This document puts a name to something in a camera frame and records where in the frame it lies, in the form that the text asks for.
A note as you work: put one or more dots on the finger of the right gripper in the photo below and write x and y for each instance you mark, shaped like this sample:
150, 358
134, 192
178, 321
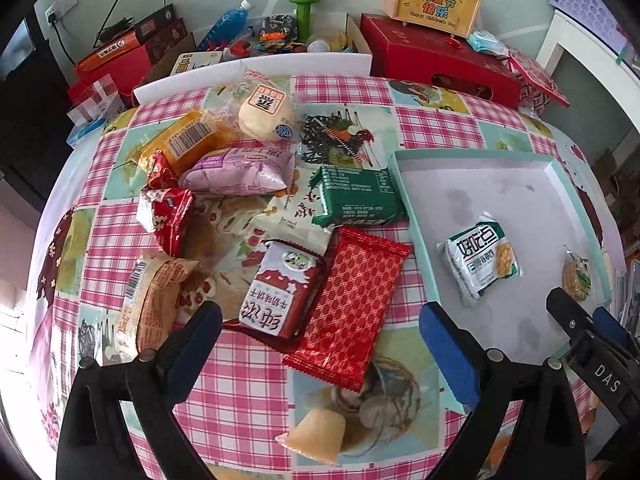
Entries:
575, 322
607, 327

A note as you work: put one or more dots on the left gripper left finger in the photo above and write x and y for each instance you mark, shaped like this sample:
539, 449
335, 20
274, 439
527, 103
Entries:
94, 441

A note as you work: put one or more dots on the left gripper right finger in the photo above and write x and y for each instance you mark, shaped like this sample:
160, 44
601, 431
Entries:
546, 442

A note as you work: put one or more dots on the dark red biscuit packet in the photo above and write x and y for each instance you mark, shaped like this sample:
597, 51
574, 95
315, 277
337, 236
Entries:
276, 307

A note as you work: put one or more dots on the yellow pudding cup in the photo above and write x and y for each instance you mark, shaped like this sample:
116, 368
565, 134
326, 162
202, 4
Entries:
318, 436

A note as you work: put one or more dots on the pink swiss roll packet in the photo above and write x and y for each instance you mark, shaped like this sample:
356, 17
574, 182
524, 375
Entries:
241, 172

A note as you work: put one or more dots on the orange cake packet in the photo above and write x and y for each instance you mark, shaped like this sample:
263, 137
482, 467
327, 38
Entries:
187, 140

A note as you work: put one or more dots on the steamed cake clear packet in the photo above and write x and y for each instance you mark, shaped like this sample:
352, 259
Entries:
259, 108

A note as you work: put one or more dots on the round cookie clear packet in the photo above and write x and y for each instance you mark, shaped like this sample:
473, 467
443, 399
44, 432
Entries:
576, 278

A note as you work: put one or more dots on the tan bread packet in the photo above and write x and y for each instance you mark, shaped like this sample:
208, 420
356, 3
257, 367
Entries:
149, 308

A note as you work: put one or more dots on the teal rimmed white tray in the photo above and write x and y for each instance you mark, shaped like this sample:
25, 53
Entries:
531, 197

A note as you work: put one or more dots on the red candy packet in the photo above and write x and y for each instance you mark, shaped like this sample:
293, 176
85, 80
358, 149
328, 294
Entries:
164, 208

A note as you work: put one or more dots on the red patterned snack packet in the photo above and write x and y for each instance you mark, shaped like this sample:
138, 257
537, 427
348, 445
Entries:
349, 313

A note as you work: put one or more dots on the red patterned flat box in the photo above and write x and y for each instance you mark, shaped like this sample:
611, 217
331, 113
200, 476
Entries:
538, 89

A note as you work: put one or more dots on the white shelf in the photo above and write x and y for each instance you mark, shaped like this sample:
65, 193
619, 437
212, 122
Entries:
565, 35

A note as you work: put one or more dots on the green snack packet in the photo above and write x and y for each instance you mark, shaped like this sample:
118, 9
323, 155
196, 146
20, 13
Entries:
355, 197

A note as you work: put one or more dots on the cream illustrated snack packet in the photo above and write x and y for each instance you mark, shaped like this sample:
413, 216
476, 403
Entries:
288, 215

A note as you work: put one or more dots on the pink plaid tablecloth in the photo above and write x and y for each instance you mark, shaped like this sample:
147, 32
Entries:
88, 241

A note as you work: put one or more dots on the blue wet wipes pack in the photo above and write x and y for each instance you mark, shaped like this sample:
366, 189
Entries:
482, 41

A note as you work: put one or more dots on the clear plastic box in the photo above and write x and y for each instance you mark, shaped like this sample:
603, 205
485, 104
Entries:
94, 108

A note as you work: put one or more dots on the large red gift box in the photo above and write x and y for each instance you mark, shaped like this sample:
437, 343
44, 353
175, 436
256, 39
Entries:
426, 56

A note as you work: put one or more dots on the red orange boxes stack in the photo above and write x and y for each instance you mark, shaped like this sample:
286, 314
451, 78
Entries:
129, 57

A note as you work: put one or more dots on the card game box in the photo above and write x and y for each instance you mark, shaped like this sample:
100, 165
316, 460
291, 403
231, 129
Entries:
194, 60

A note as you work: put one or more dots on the yellow childrens day box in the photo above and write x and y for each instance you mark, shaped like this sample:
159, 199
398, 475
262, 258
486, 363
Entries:
430, 2

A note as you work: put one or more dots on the clear plastic bottle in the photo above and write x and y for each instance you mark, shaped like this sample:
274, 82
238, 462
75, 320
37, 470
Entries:
327, 40

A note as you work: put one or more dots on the cardboard box of toys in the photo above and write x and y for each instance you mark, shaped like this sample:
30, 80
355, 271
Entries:
275, 37

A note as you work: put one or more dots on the blue water bottle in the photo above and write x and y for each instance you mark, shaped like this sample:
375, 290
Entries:
227, 28

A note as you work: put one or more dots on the green dumbbell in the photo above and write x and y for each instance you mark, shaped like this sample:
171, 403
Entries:
303, 17

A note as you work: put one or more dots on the wall power socket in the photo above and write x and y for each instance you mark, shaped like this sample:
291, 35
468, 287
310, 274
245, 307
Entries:
57, 10

